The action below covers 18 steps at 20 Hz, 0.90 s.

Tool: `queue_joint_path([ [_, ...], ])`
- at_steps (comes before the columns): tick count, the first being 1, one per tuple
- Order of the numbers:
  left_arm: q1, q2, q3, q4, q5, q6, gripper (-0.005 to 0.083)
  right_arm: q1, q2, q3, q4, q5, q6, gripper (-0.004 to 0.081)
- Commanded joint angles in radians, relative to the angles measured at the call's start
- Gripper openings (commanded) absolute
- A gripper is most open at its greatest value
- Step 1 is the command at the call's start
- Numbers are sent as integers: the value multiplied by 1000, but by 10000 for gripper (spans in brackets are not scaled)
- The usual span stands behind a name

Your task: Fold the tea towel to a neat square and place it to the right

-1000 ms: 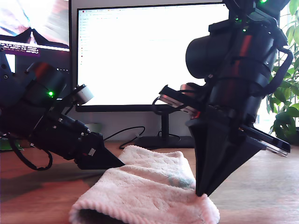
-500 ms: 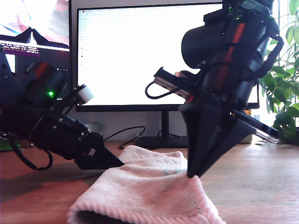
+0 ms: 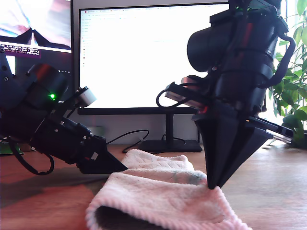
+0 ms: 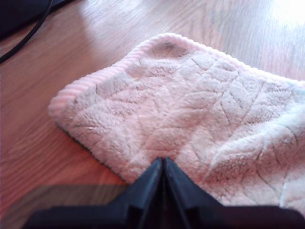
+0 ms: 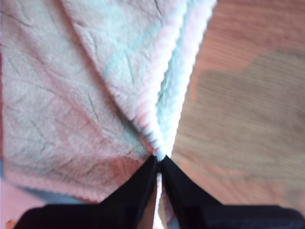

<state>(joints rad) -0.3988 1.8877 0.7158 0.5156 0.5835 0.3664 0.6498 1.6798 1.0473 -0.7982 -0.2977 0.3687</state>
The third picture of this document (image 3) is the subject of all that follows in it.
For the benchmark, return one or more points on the fluffy pink white tea towel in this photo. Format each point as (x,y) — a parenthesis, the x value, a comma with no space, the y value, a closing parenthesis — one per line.
(156,191)

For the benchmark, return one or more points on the green leafy potted plant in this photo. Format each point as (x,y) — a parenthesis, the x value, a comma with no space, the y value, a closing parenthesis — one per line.
(292,95)

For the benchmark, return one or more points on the green packet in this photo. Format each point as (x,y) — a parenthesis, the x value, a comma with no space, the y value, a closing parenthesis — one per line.
(7,149)

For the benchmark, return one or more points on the large monitor with white screen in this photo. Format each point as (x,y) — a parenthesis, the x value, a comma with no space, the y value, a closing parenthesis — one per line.
(132,60)

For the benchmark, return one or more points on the monitor with dark screen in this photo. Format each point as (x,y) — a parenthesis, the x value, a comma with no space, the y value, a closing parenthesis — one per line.
(48,24)

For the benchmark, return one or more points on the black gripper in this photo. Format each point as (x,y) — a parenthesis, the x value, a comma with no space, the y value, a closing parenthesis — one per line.
(239,105)
(62,141)

